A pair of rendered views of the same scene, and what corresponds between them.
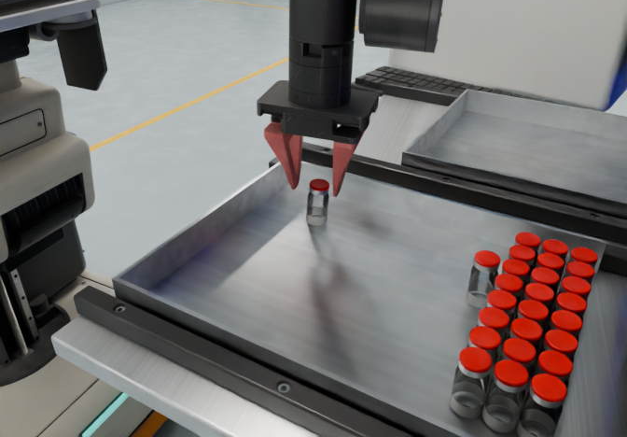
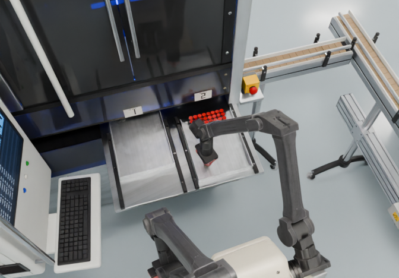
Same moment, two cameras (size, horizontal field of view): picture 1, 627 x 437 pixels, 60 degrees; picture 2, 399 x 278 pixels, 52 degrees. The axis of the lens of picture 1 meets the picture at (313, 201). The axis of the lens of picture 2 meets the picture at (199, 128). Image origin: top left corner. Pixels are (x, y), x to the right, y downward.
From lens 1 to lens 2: 188 cm
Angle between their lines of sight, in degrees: 84
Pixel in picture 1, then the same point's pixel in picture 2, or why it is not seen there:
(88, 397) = not seen: outside the picture
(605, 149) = (123, 140)
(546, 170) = (146, 145)
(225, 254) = (228, 169)
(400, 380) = not seen: hidden behind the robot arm
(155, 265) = (243, 168)
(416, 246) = not seen: hidden behind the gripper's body
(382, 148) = (164, 180)
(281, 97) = (212, 154)
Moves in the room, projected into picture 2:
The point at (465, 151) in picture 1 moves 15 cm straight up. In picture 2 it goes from (150, 163) to (146, 147)
